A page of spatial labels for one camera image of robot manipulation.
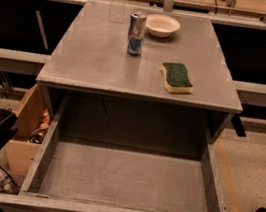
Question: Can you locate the grey top drawer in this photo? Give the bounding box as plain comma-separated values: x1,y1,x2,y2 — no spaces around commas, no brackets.
0,95,226,212

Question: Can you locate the grey drawer cabinet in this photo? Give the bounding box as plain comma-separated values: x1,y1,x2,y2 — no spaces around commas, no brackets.
37,2,242,158

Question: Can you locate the green yellow sponge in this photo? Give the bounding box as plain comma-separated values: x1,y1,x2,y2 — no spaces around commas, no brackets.
160,62,193,94

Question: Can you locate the wooden box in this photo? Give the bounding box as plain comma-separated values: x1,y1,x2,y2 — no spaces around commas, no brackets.
5,85,52,177

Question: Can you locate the blue silver energy drink can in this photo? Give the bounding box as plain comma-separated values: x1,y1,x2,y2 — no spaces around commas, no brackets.
127,11,147,56

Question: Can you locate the white bowl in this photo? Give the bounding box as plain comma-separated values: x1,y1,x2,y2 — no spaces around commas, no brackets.
146,14,181,38

